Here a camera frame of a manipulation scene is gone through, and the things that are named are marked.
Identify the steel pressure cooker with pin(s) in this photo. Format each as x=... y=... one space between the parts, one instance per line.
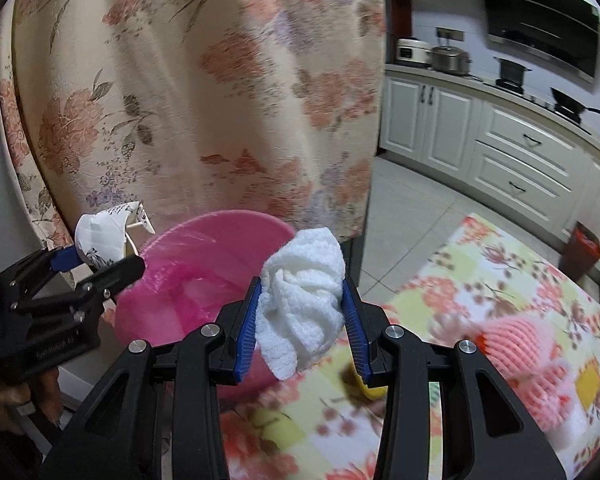
x=450 y=60

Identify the gas stove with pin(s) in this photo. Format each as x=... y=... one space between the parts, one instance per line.
x=540 y=100

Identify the white lower kitchen cabinets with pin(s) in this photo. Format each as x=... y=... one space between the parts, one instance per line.
x=505 y=145

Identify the black stock pot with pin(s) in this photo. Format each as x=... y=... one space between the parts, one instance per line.
x=511 y=72

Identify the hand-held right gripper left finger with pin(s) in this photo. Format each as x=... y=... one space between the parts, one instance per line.
x=247 y=330

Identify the black range hood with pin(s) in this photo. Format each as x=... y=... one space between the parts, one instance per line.
x=545 y=25

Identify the large white foam sheet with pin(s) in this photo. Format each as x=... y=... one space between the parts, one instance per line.
x=305 y=300

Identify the white rice cooker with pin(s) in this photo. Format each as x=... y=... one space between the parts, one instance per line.
x=413 y=52

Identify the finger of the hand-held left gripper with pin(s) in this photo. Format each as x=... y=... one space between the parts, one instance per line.
x=65 y=259
x=115 y=275

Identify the large yellow sponge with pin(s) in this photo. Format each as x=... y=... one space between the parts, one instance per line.
x=365 y=387

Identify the person's left hand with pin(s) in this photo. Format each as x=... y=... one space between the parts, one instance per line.
x=10 y=400

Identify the floral tablecloth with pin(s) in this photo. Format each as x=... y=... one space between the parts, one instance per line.
x=480 y=285

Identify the floral curtain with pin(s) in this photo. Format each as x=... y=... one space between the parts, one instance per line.
x=205 y=85

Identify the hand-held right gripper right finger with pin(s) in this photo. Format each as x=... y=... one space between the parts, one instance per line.
x=355 y=330

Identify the black wok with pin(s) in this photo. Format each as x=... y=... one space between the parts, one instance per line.
x=570 y=105

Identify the small yellow sponge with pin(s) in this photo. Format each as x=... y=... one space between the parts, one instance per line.
x=589 y=385

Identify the pink foam fruit net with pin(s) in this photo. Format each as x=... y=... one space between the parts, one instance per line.
x=560 y=395
x=512 y=345

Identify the wall outlet strip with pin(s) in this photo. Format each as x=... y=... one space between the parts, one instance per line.
x=450 y=34

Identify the pink trash bin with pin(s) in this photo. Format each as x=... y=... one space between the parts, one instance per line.
x=190 y=280

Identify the red box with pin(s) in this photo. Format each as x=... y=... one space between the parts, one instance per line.
x=582 y=250

